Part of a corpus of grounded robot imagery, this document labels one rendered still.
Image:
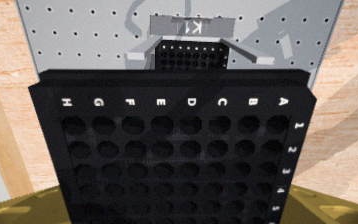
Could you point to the black well plate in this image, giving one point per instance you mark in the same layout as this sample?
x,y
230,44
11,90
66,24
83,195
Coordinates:
x,y
174,146
176,55

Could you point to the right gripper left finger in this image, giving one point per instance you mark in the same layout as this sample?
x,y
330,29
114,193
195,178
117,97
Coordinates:
x,y
46,206

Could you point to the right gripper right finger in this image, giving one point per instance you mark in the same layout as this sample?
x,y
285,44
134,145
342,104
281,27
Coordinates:
x,y
306,206

